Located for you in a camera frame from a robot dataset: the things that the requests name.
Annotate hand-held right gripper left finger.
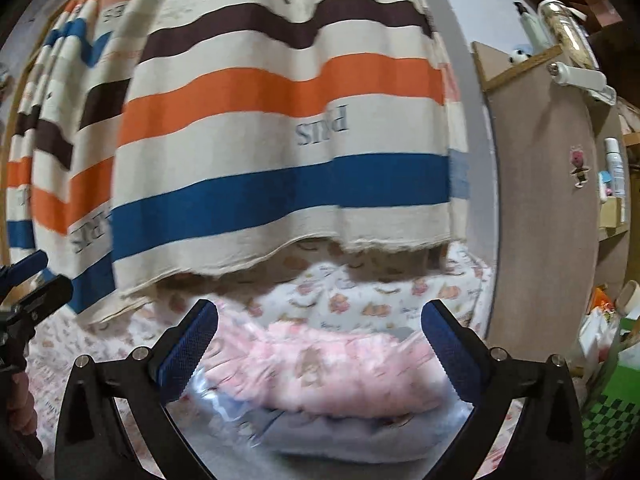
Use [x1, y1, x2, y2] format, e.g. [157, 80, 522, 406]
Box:
[54, 299, 221, 480]

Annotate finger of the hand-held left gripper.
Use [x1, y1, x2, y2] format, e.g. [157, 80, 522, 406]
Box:
[10, 275, 75, 318]
[0, 250, 49, 287]

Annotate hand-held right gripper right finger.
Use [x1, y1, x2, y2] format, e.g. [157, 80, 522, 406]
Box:
[421, 299, 586, 480]

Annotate pink cartoon print pants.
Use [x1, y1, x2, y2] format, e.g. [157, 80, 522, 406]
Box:
[202, 312, 451, 418]

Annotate person's left forearm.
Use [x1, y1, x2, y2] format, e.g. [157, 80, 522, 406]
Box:
[0, 410, 47, 480]

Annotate light blue satin pants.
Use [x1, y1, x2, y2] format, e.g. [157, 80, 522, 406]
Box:
[185, 360, 476, 456]

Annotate person's left hand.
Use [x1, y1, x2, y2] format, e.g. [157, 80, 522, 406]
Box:
[10, 370, 39, 436]

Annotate pink cartoon print bed sheet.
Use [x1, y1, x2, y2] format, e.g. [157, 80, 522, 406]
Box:
[25, 305, 531, 480]

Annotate white bear print sheet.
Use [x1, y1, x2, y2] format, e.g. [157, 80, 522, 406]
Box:
[155, 240, 496, 341]

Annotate grey fleece garment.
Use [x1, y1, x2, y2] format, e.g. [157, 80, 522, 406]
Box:
[170, 410, 471, 480]

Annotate white plastic bag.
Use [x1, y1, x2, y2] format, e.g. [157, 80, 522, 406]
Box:
[580, 305, 622, 367]

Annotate wooden cabinet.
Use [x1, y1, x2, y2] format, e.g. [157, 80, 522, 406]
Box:
[472, 42, 631, 356]

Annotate green checkered box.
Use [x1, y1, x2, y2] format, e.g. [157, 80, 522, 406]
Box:
[582, 350, 640, 466]

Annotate white cup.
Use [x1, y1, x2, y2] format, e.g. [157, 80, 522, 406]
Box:
[615, 280, 640, 319]

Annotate cartoon sticker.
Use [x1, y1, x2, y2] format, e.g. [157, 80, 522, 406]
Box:
[570, 146, 590, 189]

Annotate striped curtain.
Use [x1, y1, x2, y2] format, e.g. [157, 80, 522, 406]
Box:
[0, 0, 471, 328]

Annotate white pump bottle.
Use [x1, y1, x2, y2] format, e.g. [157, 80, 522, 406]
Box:
[515, 2, 544, 54]

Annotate clear jar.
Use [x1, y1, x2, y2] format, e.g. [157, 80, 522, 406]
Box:
[537, 0, 601, 68]

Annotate brown cardboard box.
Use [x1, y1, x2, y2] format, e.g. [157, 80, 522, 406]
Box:
[575, 0, 626, 36]

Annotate white roller handle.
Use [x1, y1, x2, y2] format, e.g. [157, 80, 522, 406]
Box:
[547, 61, 617, 104]

